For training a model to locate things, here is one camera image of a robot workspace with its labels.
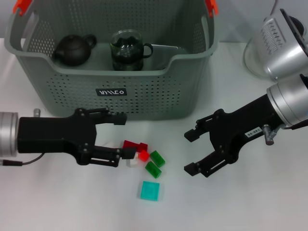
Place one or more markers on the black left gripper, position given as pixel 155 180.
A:
pixel 53 134

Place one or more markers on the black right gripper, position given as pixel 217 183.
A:
pixel 240 125

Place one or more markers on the grey perforated plastic storage bin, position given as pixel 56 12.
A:
pixel 144 96

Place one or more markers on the dark red toy brick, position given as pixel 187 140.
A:
pixel 130 144

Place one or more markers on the white toy brick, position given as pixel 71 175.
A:
pixel 132 163

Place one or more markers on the small red toy brick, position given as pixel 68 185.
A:
pixel 144 156

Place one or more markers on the green toy brick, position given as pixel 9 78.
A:
pixel 157 158
pixel 153 169

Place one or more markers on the teal square toy brick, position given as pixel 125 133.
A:
pixel 149 190

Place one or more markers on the black clay teapot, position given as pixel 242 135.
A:
pixel 72 50

